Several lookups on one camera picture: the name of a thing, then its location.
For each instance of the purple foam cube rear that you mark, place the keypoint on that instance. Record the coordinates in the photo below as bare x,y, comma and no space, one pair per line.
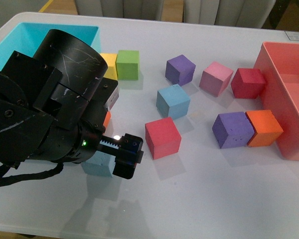
179,70

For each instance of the turquoise plastic bin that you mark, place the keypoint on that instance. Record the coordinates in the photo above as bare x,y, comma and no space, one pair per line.
26,37

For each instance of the pink foam cube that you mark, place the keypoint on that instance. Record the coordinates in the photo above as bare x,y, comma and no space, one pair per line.
215,78

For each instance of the grey armchair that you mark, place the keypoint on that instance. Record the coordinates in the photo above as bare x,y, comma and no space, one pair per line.
131,9
237,13

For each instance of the pink plastic bin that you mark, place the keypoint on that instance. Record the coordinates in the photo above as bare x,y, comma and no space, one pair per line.
279,64

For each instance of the light blue cube centre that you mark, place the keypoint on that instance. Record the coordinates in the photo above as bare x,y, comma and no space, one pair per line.
172,102

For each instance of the yellow foam cube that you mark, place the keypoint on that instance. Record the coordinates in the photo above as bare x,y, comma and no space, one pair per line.
111,71

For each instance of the dark red foam cube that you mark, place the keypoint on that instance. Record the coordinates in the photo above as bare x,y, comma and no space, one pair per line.
247,83

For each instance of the right grey armchair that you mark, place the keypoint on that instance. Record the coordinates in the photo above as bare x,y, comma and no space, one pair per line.
237,13

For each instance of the green foam cube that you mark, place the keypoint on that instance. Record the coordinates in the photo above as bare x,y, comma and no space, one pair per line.
128,64

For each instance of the purple foam cube front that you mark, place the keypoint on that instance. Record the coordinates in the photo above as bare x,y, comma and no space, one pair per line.
232,130

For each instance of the light blue cube front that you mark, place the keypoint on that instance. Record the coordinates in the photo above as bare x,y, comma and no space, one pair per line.
100,164

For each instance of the purple foam cube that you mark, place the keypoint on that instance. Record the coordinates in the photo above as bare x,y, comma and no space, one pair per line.
232,130
179,70

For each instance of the red foam cube centre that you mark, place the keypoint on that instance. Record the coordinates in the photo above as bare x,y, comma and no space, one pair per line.
162,137

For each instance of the light blue cube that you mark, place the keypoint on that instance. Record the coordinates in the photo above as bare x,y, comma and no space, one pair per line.
100,164
172,102

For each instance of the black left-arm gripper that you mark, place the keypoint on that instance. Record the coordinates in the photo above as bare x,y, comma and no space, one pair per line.
80,144

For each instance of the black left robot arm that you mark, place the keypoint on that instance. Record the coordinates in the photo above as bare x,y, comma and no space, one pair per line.
52,110

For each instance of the orange cube near pink bin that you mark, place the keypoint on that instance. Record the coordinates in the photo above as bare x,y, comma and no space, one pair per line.
266,128

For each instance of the orange cube near turquoise bin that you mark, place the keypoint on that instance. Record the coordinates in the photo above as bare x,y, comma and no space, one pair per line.
107,119

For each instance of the left grey armchair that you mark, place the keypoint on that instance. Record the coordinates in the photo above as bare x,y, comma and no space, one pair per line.
131,9

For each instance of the table label sticker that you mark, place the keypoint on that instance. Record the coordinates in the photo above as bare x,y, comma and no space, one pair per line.
292,35

